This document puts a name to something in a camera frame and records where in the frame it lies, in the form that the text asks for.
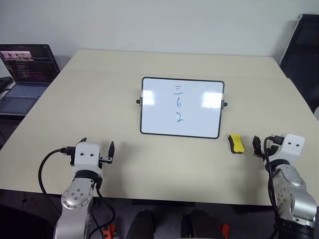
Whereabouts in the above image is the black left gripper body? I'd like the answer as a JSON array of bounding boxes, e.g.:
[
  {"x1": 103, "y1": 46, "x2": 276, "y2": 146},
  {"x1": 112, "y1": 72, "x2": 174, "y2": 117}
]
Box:
[{"x1": 69, "y1": 146, "x2": 113, "y2": 167}]

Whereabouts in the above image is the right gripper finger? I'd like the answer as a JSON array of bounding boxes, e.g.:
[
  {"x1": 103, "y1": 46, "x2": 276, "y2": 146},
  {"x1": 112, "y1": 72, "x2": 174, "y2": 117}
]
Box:
[{"x1": 252, "y1": 135, "x2": 263, "y2": 157}]

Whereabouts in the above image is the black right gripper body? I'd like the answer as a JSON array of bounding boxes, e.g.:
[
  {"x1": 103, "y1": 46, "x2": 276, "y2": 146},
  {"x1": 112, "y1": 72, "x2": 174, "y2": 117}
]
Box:
[{"x1": 260, "y1": 143, "x2": 278, "y2": 160}]

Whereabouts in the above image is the yellow and black eraser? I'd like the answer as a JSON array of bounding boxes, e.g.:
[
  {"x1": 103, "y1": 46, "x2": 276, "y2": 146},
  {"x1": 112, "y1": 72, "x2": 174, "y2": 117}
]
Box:
[{"x1": 228, "y1": 133, "x2": 246, "y2": 154}]

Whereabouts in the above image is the black-framed tabletop whiteboard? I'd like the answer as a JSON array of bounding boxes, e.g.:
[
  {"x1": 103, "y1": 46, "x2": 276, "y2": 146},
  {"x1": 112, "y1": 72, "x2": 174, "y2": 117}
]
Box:
[{"x1": 136, "y1": 76, "x2": 229, "y2": 140}]

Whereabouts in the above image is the dark rounded shape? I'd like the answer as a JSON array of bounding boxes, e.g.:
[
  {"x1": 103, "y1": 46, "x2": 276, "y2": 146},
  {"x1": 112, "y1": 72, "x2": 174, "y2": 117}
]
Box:
[{"x1": 126, "y1": 209, "x2": 157, "y2": 239}]

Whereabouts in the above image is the open grey laptop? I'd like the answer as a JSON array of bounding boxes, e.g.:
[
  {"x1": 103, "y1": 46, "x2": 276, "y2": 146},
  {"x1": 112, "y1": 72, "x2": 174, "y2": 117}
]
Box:
[{"x1": 0, "y1": 44, "x2": 61, "y2": 116}]

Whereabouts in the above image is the black object beside laptop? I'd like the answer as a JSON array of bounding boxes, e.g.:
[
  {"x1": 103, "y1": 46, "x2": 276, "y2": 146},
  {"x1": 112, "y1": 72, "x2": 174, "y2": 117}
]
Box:
[{"x1": 0, "y1": 76, "x2": 14, "y2": 92}]

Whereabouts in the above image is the black rounded seat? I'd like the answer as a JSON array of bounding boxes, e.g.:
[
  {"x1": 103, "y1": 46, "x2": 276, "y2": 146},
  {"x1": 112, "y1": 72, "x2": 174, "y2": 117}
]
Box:
[{"x1": 0, "y1": 204, "x2": 57, "y2": 239}]

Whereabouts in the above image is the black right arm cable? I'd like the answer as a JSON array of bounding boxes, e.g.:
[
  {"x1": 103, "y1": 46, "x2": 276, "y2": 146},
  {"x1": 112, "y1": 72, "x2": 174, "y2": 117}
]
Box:
[{"x1": 263, "y1": 135, "x2": 285, "y2": 235}]

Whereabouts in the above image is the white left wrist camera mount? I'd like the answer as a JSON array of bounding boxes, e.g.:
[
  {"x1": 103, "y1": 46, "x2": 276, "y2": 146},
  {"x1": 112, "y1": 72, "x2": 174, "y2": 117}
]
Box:
[{"x1": 74, "y1": 141, "x2": 103, "y2": 176}]

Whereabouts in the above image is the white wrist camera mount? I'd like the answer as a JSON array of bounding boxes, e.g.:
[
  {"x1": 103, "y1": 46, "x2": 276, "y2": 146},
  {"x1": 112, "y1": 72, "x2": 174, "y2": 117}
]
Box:
[
  {"x1": 270, "y1": 133, "x2": 306, "y2": 163},
  {"x1": 74, "y1": 141, "x2": 103, "y2": 176}
]

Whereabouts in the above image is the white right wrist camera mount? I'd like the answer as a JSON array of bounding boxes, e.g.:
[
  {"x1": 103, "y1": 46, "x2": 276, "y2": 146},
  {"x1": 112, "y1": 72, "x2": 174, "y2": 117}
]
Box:
[{"x1": 270, "y1": 133, "x2": 306, "y2": 163}]

